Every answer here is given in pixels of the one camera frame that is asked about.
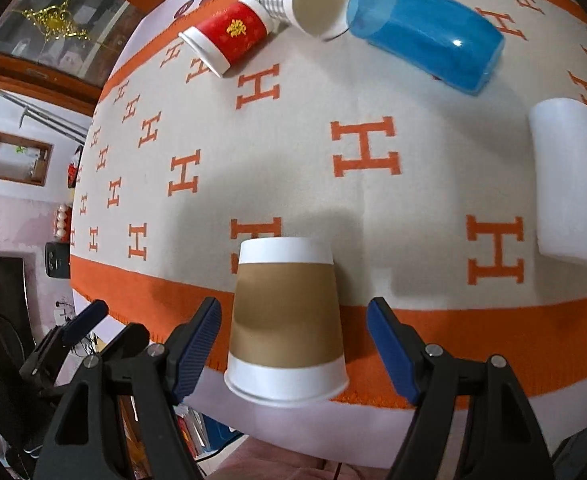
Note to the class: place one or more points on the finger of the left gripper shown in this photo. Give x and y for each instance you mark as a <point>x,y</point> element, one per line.
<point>43,365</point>
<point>127,343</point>

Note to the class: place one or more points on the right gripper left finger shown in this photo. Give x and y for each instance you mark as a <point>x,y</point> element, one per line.
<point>86,437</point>

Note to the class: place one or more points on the brown sleeve paper cup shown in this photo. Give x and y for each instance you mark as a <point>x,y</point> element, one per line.
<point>286,346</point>

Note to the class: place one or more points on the white ceramic cup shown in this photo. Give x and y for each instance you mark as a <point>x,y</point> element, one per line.
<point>559,135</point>

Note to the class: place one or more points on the red paper cup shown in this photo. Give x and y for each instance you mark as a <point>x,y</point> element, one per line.
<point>224,38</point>

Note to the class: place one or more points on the blue plastic cup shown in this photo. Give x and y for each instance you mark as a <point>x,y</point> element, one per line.
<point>442,37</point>

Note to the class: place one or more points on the orange H-pattern table runner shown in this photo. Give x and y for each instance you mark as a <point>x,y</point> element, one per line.
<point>323,185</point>

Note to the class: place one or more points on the orange glass cabinet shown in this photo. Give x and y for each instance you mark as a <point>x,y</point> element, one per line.
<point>62,51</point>

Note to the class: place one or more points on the gold ornament decoration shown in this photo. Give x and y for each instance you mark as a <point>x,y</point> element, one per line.
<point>55,22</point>

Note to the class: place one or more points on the wooden wall picture frame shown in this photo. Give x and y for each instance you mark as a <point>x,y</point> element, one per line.
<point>23,160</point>

